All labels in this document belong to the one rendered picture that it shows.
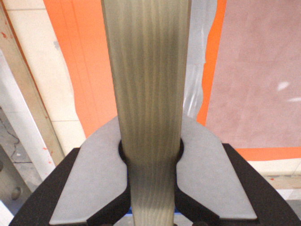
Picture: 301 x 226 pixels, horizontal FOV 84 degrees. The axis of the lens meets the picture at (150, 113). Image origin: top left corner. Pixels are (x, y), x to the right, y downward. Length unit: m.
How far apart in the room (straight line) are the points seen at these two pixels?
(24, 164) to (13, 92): 1.92
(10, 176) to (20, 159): 1.78
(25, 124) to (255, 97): 0.36
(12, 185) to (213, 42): 0.40
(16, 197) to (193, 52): 0.39
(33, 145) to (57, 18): 0.20
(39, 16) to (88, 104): 0.13
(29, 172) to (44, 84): 2.00
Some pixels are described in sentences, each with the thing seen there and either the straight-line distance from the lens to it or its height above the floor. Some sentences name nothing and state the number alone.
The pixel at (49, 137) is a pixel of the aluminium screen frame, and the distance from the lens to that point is 0.34.
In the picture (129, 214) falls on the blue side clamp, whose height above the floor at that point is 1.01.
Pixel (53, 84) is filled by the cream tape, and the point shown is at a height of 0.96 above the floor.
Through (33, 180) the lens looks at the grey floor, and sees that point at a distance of 2.35.
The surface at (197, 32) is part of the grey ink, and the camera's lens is 0.25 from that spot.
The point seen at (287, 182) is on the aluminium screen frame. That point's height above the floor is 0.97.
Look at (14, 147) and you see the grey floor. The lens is 2.06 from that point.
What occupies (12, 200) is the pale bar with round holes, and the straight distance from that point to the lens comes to 0.40.
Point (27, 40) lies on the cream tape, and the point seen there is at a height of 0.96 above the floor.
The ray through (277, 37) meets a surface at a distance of 0.30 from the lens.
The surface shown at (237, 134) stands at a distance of 0.35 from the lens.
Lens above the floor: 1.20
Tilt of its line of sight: 59 degrees down
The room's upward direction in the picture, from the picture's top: 179 degrees clockwise
